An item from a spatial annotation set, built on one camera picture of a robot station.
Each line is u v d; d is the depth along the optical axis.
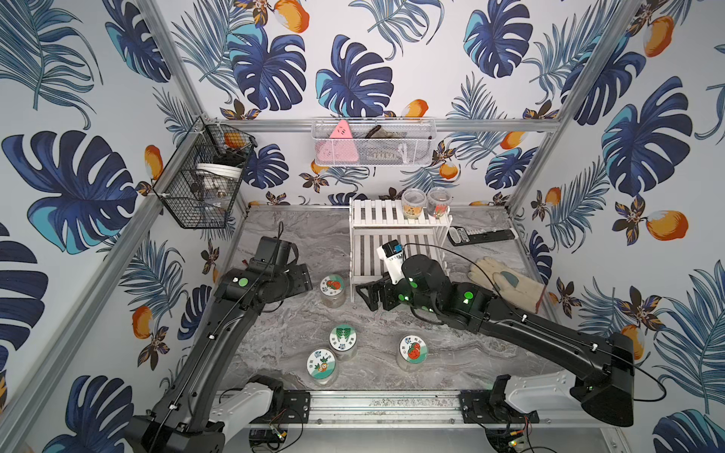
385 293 0.60
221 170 0.80
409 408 0.75
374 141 0.92
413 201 0.77
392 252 0.60
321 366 0.73
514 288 0.97
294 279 0.65
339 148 0.90
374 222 0.80
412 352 0.76
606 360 0.40
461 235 1.12
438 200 0.78
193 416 0.38
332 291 0.88
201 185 0.88
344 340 0.78
